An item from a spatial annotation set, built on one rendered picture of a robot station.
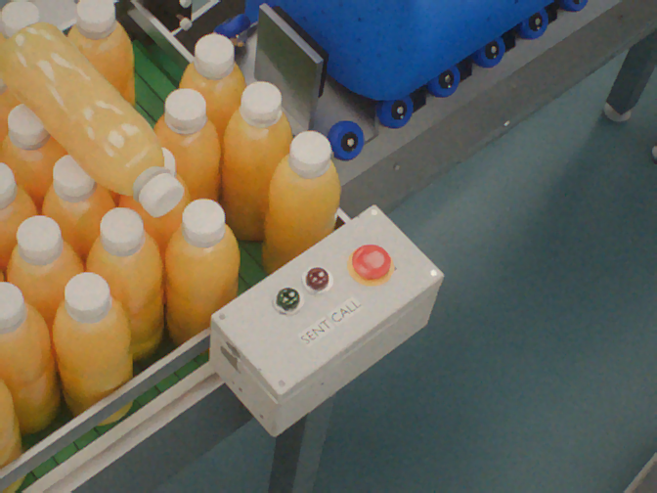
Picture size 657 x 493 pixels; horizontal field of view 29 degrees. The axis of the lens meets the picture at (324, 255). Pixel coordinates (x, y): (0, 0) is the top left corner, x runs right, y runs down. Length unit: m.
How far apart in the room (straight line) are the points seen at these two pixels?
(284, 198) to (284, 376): 0.21
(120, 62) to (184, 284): 0.27
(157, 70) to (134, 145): 0.42
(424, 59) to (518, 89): 0.32
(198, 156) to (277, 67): 0.22
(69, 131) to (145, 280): 0.16
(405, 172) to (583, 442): 0.98
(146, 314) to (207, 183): 0.16
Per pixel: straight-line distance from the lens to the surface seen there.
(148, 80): 1.57
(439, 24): 1.34
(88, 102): 1.19
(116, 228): 1.20
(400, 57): 1.38
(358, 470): 2.31
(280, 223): 1.31
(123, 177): 1.17
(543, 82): 1.69
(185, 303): 1.28
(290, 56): 1.44
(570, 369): 2.47
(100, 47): 1.36
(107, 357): 1.21
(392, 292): 1.20
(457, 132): 1.60
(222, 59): 1.31
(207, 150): 1.30
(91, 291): 1.16
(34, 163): 1.29
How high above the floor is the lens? 2.13
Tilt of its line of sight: 59 degrees down
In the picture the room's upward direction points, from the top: 10 degrees clockwise
